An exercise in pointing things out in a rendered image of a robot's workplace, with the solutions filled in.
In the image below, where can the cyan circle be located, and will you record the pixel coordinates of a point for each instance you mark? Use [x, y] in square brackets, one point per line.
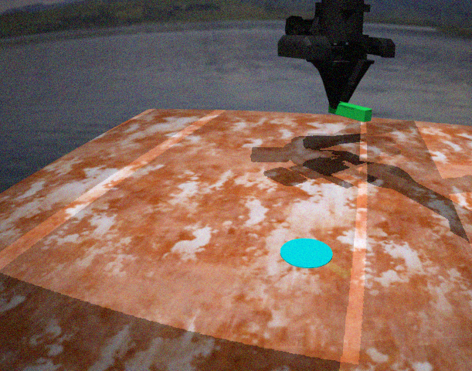
[306, 253]

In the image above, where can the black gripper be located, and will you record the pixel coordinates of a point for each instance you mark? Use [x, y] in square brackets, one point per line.
[340, 66]

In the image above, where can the green rectangular post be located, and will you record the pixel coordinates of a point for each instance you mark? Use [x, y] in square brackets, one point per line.
[362, 114]

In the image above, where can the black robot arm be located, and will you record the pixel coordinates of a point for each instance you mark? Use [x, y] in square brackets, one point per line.
[295, 25]

